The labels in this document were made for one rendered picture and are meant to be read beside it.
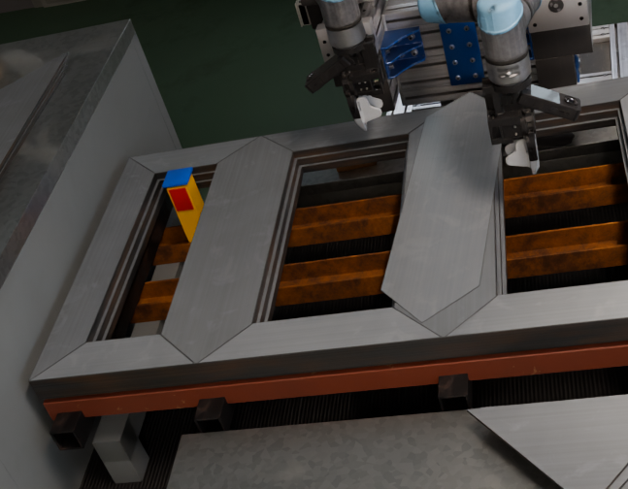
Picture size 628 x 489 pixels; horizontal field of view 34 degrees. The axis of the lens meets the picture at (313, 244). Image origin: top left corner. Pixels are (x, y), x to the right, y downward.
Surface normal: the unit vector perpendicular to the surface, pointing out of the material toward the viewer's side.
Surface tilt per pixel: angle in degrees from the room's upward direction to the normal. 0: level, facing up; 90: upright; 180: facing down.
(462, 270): 0
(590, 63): 0
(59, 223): 90
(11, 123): 0
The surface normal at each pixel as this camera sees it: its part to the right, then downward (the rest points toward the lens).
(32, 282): 0.96, -0.13
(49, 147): -0.26, -0.77
